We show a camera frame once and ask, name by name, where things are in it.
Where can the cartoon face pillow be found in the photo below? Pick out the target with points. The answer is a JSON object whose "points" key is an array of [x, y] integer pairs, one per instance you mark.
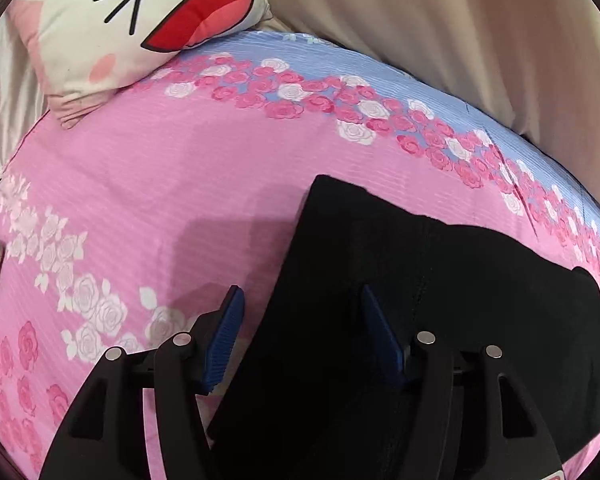
{"points": [[80, 35]]}

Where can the pink floral bed sheet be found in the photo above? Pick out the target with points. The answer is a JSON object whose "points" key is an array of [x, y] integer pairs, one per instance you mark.
{"points": [[180, 160]]}

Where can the white satin cloth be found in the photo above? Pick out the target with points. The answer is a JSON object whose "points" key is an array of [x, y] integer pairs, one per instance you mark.
{"points": [[7, 90]]}

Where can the black pants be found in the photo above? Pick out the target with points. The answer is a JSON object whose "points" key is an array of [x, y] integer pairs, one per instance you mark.
{"points": [[445, 265]]}

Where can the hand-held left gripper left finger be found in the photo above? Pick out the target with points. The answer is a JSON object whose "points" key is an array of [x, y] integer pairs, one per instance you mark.
{"points": [[227, 327]]}

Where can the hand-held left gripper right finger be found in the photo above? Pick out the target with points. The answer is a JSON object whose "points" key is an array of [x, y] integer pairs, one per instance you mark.
{"points": [[380, 327]]}

